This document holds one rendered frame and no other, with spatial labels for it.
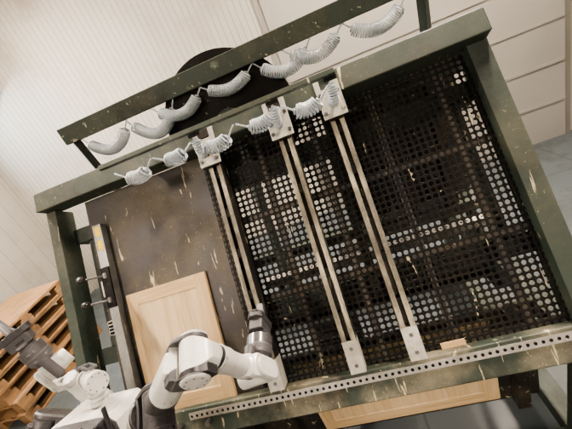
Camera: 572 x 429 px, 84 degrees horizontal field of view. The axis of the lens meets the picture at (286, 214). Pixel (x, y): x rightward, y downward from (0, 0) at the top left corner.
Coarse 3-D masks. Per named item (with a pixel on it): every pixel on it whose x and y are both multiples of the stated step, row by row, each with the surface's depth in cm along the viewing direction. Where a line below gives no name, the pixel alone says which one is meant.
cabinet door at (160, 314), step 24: (168, 288) 150; (192, 288) 147; (144, 312) 152; (168, 312) 149; (192, 312) 147; (144, 336) 151; (168, 336) 149; (216, 336) 143; (144, 360) 150; (216, 384) 142
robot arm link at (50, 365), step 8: (48, 352) 117; (64, 352) 121; (32, 360) 114; (40, 360) 113; (48, 360) 115; (56, 360) 119; (64, 360) 120; (72, 360) 123; (32, 368) 115; (40, 368) 116; (48, 368) 114; (56, 368) 115; (64, 368) 121; (48, 376) 116; (56, 376) 115
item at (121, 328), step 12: (96, 240) 159; (108, 240) 161; (108, 252) 158; (108, 264) 156; (120, 300) 156; (120, 312) 153; (120, 324) 152; (120, 336) 152; (120, 348) 151; (132, 348) 153; (132, 360) 151; (132, 372) 149; (132, 384) 149
